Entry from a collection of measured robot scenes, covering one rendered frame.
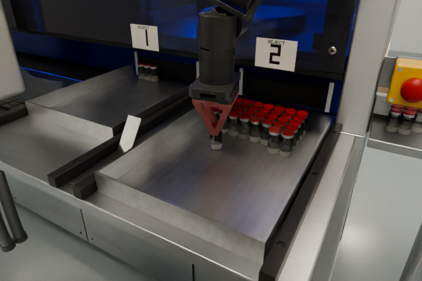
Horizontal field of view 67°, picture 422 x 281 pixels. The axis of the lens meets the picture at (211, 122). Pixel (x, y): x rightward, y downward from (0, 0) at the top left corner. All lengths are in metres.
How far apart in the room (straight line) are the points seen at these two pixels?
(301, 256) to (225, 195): 0.14
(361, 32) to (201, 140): 0.34
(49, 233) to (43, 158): 1.22
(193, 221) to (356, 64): 0.41
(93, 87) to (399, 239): 1.54
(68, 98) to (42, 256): 1.02
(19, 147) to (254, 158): 0.43
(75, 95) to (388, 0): 0.70
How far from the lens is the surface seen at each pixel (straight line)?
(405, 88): 0.61
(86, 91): 0.90
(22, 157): 0.65
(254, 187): 0.49
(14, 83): 1.20
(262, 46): 0.68
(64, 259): 1.68
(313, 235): 0.44
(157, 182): 0.50
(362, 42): 0.63
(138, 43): 0.85
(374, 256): 1.73
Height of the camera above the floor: 1.18
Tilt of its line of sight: 26 degrees down
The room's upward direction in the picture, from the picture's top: straight up
